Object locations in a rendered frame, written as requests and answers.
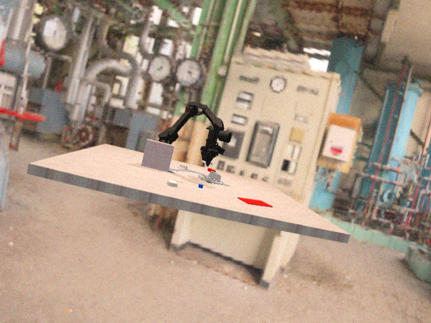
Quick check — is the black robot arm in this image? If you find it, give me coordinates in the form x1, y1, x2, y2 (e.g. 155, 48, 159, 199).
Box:
158, 102, 232, 155

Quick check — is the cream rectangular block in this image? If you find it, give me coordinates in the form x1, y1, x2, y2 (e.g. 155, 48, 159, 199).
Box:
167, 180, 178, 187

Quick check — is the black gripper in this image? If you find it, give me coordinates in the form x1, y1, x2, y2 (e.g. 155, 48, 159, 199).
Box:
200, 138, 219, 167

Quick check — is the red rectangular plate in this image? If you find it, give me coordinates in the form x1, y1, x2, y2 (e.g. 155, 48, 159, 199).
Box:
238, 198, 273, 207

